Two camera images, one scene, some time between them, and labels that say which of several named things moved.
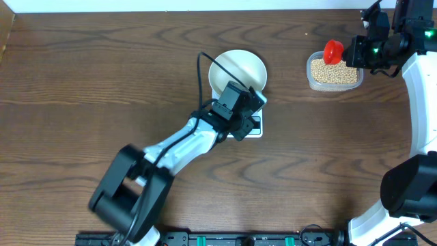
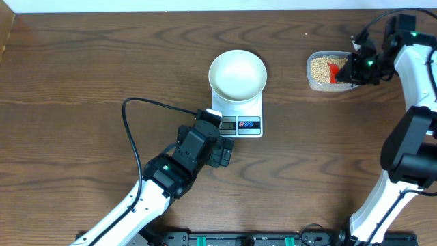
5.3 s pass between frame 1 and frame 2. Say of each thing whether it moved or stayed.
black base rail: stayed
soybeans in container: stayed
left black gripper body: moved
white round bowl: stayed
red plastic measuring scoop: moved
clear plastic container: stayed
